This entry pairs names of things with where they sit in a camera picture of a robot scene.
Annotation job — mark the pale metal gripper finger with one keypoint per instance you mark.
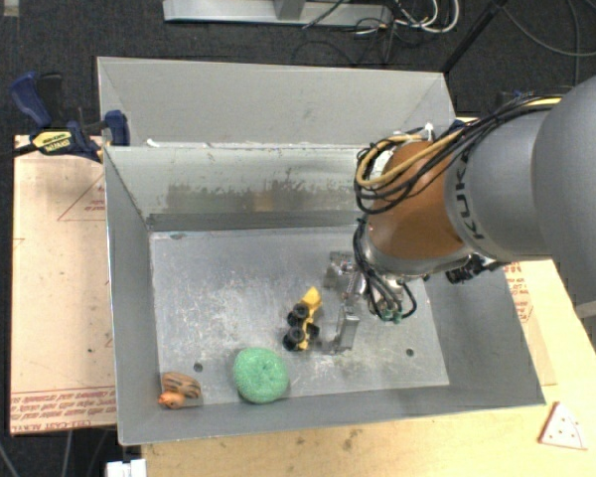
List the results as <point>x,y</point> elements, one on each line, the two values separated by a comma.
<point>337,269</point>
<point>348,330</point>

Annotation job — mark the yellow toy truck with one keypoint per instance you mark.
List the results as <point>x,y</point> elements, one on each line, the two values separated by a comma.
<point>305,318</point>

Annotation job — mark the grey metal bin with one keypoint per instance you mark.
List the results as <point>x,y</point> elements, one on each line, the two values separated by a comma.
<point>238,286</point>

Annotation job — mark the green round scrub sponge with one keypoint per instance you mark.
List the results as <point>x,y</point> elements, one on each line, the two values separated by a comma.
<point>259,375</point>

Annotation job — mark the brown striped toy animal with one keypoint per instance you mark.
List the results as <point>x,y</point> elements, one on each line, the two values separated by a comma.
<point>180,389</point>

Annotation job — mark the white triangular sanding pad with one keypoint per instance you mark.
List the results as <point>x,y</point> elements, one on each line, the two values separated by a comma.
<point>562,428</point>

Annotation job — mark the brown cardboard board red print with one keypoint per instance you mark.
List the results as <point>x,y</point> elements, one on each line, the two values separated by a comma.
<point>59,286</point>

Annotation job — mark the black cylinder on white bracket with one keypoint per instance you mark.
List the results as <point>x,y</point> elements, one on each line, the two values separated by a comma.
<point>464,272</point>

